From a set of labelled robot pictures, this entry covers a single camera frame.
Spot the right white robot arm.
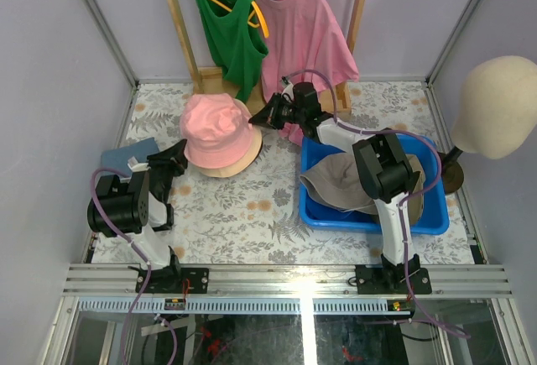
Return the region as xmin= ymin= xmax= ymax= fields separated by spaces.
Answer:
xmin=249 ymin=82 xmax=420 ymax=294

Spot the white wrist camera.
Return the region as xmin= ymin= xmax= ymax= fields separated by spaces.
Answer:
xmin=280 ymin=76 xmax=294 ymax=100
xmin=128 ymin=156 xmax=149 ymax=173

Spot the wooden clothes rack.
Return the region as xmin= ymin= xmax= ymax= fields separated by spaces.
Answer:
xmin=155 ymin=0 xmax=374 ymax=123

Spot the khaki hat in bin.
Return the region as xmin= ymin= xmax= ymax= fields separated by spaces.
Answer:
xmin=368 ymin=154 xmax=427 ymax=226

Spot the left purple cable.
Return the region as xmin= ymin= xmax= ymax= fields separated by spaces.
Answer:
xmin=91 ymin=167 xmax=152 ymax=365

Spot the peach bucket hat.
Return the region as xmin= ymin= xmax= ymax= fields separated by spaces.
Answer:
xmin=196 ymin=141 xmax=254 ymax=178

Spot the green tank top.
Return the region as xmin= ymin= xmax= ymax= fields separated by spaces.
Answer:
xmin=196 ymin=3 xmax=269 ymax=102

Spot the folded blue cloth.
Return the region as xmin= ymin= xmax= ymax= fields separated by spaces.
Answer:
xmin=100 ymin=138 xmax=159 ymax=175

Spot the blue plastic bin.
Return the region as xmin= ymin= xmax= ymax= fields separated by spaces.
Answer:
xmin=299 ymin=135 xmax=450 ymax=236

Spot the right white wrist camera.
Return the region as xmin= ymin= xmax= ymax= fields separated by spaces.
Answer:
xmin=280 ymin=76 xmax=294 ymax=100

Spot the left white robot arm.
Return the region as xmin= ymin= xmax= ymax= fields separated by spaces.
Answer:
xmin=87 ymin=138 xmax=188 ymax=294

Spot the beige mannequin head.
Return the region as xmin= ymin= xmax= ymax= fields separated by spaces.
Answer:
xmin=438 ymin=55 xmax=537 ymax=195

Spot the pink bucket hat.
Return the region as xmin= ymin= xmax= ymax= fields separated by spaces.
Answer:
xmin=180 ymin=93 xmax=254 ymax=169

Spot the pink t-shirt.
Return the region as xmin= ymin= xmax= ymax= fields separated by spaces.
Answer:
xmin=237 ymin=0 xmax=360 ymax=143

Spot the grey bucket hat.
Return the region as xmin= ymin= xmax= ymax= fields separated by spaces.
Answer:
xmin=300 ymin=153 xmax=378 ymax=215

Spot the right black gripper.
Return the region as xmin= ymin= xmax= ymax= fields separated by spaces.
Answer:
xmin=250 ymin=93 xmax=305 ymax=132

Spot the black bucket hat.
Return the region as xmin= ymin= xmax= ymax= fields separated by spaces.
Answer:
xmin=252 ymin=128 xmax=263 ymax=161

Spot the aluminium rail base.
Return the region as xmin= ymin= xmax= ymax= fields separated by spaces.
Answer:
xmin=60 ymin=263 xmax=514 ymax=316

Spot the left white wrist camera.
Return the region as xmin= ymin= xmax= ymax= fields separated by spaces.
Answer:
xmin=128 ymin=156 xmax=149 ymax=173

